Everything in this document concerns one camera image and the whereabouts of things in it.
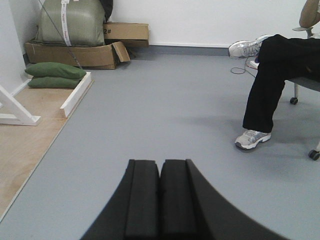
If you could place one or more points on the grey wheeled chair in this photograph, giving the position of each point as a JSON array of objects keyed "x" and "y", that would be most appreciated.
[{"x": 309, "y": 82}]

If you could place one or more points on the upper green sandbag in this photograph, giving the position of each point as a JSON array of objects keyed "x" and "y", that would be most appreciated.
[{"x": 55, "y": 69}]

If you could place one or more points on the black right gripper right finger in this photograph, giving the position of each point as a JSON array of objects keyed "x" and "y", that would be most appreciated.
[{"x": 192, "y": 209}]

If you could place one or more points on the white power strip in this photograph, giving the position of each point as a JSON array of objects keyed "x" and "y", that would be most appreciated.
[{"x": 252, "y": 64}]

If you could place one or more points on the grey-green woven sack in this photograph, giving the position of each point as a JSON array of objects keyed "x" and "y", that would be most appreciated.
[{"x": 79, "y": 21}]

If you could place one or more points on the plywood base platform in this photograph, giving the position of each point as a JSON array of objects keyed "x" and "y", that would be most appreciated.
[{"x": 23, "y": 147}]

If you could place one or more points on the open cardboard box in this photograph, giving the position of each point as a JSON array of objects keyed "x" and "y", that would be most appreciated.
[{"x": 105, "y": 57}]

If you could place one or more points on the lower green sandbag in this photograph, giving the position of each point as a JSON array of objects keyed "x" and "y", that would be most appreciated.
[{"x": 53, "y": 82}]

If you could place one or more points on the closed cardboard box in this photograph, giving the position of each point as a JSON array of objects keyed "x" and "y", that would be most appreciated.
[{"x": 133, "y": 35}]

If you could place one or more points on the seated person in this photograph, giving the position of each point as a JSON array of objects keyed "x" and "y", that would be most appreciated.
[{"x": 280, "y": 59}]

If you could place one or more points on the white far edge rail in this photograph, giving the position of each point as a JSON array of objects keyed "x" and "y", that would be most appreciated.
[{"x": 71, "y": 103}]

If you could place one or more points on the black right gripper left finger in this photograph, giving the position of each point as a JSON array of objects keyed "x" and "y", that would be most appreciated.
[{"x": 132, "y": 212}]

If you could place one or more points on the thin dark rod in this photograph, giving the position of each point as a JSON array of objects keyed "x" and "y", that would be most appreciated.
[{"x": 61, "y": 36}]

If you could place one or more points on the black jacket behind sack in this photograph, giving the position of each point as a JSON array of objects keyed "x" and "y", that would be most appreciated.
[{"x": 108, "y": 8}]

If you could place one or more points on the green sandbag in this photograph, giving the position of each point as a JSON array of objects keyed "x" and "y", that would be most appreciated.
[
  {"x": 55, "y": 69},
  {"x": 53, "y": 82}
]

